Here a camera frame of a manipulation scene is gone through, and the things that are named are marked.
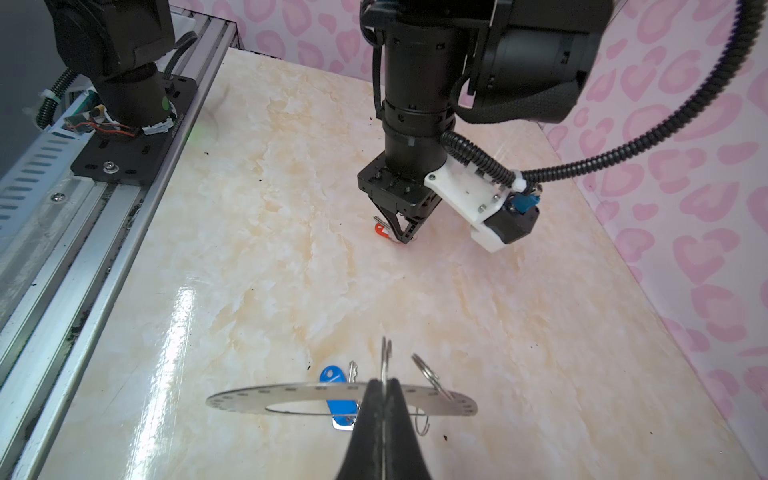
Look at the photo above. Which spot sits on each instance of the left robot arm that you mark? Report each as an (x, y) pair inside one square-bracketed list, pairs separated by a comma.
[(434, 62)]

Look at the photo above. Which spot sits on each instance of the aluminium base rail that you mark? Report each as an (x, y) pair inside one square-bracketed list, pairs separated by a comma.
[(67, 245)]

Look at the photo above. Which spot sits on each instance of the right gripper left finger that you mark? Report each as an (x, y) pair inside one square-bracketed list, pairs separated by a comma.
[(364, 458)]

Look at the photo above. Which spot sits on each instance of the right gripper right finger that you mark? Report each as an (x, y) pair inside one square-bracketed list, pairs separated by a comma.
[(402, 456)]

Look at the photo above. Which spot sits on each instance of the key with red tag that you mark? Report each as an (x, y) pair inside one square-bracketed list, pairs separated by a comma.
[(383, 229)]

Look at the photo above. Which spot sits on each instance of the metal perforated ring disc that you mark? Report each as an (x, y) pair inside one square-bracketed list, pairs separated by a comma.
[(338, 395)]

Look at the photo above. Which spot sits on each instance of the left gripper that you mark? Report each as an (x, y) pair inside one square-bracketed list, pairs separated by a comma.
[(404, 204)]

